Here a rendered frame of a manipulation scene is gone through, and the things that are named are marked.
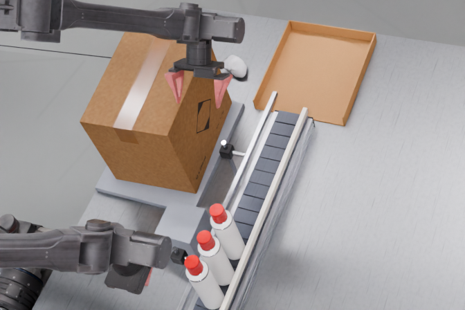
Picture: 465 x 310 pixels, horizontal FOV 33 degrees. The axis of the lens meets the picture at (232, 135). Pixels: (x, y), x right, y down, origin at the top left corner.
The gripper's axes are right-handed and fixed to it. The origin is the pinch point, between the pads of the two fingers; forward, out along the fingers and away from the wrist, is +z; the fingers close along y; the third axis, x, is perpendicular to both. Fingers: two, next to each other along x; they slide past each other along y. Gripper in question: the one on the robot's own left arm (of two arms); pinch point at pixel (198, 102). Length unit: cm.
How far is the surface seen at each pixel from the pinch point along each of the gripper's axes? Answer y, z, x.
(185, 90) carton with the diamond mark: -6.8, 0.2, 8.5
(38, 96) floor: -133, 46, 133
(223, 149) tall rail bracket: 1.5, 15.5, 13.3
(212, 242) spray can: 10.2, 26.3, -15.9
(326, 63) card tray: 17, 0, 53
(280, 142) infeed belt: 12.3, 16.1, 26.4
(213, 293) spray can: 10.1, 39.5, -14.3
